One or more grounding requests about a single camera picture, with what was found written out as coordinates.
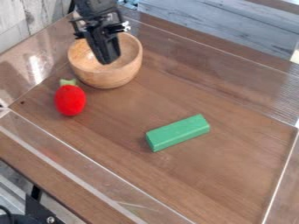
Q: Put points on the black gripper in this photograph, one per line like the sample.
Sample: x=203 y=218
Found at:
x=100 y=13

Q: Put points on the red felt strawberry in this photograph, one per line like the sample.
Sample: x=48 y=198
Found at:
x=69 y=98

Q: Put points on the wooden bowl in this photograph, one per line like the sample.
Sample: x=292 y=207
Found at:
x=115 y=74

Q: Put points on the green rectangular block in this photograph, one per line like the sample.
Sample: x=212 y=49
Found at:
x=176 y=132

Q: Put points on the clear acrylic enclosure wall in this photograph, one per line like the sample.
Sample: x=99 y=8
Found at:
x=234 y=176

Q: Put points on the black clamp mount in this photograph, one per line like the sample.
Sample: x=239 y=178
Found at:
x=21 y=208

